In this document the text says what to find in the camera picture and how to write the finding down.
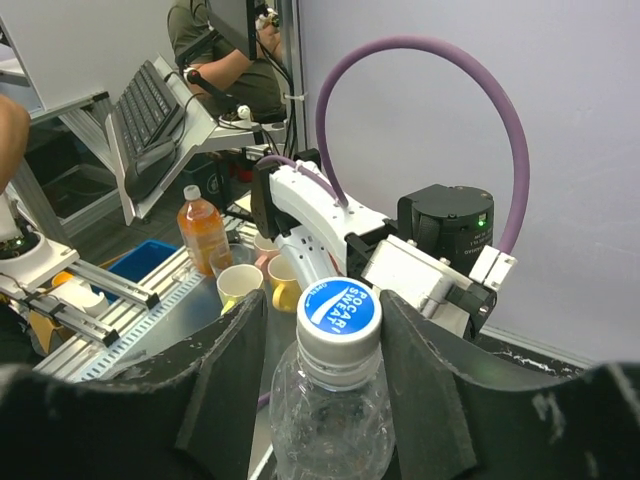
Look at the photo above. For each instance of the clear plastic bottle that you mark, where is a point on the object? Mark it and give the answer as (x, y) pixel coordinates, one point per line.
(322, 431)

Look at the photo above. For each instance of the orange tea bottle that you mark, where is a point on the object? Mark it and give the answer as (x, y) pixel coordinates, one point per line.
(202, 228)

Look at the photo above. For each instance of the person in green shirt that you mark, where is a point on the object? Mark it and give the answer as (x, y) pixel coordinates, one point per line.
(252, 82)

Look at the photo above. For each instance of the orange mug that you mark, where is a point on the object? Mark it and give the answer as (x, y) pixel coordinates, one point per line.
(66, 284)

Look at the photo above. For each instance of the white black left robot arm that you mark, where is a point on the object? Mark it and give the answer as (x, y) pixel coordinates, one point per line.
(293, 204)

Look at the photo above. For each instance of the pink mug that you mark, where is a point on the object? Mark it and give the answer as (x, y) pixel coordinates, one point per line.
(265, 250)

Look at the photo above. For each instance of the yellow mug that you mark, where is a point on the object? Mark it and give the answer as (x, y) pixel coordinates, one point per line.
(285, 288)

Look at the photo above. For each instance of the white blue bottle cap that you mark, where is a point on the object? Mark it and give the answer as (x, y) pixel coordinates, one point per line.
(338, 332)

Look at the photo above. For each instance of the clear glass near mugs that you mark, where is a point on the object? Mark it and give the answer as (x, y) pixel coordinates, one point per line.
(235, 254)

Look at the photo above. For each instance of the aluminium slotted rail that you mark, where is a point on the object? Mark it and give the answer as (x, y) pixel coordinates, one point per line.
(189, 301)

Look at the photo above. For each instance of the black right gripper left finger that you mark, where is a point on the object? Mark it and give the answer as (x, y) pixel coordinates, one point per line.
(188, 413)

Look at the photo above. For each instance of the black computer mouse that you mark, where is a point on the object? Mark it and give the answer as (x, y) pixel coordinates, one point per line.
(146, 171)

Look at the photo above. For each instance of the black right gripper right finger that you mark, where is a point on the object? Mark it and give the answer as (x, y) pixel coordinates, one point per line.
(460, 412)

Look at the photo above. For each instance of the black keyboard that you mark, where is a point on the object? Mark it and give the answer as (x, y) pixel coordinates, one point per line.
(147, 112)

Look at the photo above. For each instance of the blue plastic bin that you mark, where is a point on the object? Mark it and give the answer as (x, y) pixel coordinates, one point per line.
(142, 260)

